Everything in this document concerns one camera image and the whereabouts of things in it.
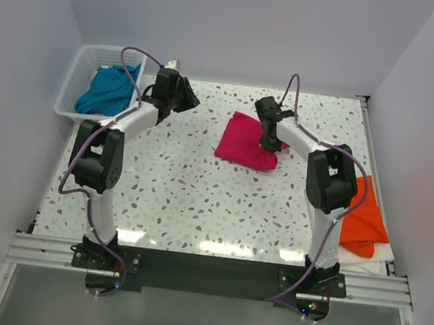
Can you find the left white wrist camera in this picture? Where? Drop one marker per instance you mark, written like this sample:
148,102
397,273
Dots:
174,64

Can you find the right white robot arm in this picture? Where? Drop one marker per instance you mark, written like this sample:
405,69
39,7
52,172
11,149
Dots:
330,184

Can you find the magenta t shirt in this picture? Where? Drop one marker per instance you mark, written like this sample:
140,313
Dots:
240,144

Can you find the aluminium frame rail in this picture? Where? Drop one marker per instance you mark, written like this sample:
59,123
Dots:
364,289

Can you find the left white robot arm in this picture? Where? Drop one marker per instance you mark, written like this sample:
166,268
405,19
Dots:
95,164

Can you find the folded orange t shirt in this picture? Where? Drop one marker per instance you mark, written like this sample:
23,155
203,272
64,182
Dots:
363,228

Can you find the blue t shirt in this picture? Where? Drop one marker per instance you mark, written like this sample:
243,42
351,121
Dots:
110,92

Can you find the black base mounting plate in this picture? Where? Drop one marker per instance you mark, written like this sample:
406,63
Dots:
133,269

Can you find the white plastic basket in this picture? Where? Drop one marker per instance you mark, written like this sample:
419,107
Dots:
88,59

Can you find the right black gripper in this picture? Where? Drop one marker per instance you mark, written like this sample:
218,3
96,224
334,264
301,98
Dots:
268,146

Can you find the white cloth under stack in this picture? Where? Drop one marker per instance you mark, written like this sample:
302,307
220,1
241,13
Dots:
349,260

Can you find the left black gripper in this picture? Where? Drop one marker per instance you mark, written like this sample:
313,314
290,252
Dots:
190,100

